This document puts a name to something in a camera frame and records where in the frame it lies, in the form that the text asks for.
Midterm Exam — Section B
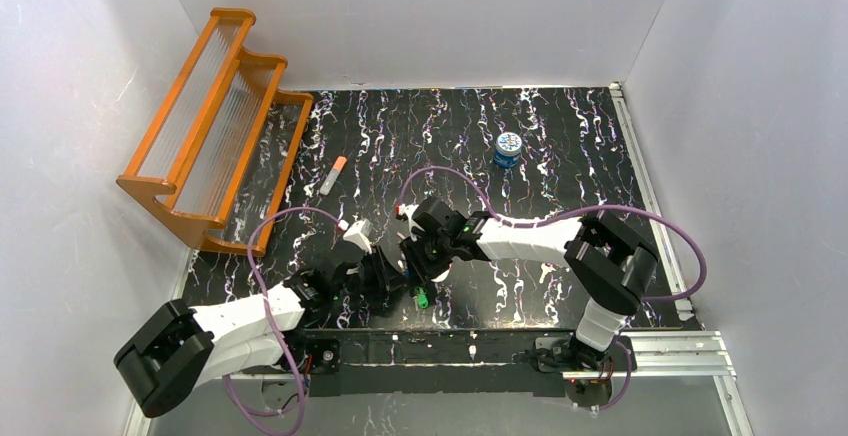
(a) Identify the orange capped white highlighter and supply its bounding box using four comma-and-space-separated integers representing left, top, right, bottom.
319, 156, 347, 196

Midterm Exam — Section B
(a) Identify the orange wooden tiered rack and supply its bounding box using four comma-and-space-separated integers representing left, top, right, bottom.
116, 8, 314, 255

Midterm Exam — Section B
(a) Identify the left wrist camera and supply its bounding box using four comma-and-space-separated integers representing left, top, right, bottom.
342, 219, 372, 254

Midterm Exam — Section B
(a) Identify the white metal keyring plate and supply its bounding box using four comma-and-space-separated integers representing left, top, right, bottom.
430, 264, 451, 283

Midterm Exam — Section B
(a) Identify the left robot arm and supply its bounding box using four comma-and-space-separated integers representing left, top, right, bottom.
113, 243, 408, 418

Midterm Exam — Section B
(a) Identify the green tagged key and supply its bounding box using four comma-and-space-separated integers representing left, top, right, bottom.
414, 287, 430, 310

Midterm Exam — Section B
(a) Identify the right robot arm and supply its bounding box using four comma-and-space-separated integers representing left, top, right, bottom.
396, 197, 659, 355

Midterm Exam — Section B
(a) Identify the blue round tin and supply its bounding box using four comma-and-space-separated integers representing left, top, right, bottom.
493, 132, 523, 169

